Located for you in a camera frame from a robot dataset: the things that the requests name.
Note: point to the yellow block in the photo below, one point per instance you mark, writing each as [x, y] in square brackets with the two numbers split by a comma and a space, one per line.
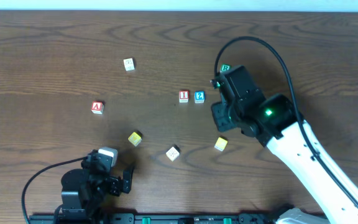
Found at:
[221, 143]
[135, 138]

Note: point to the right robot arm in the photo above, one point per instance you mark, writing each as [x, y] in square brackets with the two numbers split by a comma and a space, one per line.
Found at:
[274, 123]

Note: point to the yellow block right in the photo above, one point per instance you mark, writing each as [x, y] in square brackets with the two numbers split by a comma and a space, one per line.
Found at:
[221, 143]

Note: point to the red letter A block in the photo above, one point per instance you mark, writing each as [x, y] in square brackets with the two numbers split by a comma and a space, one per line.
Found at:
[97, 107]

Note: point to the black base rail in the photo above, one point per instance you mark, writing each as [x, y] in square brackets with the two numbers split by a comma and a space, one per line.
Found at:
[129, 218]

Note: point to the green letter R block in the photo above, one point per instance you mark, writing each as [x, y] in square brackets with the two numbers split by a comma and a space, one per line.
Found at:
[225, 67]

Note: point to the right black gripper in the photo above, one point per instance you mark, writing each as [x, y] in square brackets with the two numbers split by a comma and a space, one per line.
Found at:
[221, 88]

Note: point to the plain wooden picture block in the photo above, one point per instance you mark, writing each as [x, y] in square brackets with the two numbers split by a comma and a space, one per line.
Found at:
[129, 64]

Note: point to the red letter I block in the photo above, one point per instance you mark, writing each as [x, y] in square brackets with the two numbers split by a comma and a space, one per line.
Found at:
[183, 96]

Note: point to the wooden block bottom centre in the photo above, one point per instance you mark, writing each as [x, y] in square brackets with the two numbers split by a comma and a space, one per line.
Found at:
[173, 153]

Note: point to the yellow block left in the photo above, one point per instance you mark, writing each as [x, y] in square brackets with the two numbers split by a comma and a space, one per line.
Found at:
[135, 138]

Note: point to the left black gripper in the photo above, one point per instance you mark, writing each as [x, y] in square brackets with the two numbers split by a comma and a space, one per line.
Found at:
[117, 183]

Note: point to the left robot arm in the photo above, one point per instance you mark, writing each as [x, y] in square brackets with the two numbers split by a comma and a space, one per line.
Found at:
[85, 189]

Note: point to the blue number 2 block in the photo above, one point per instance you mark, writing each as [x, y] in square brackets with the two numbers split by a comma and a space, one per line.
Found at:
[199, 97]

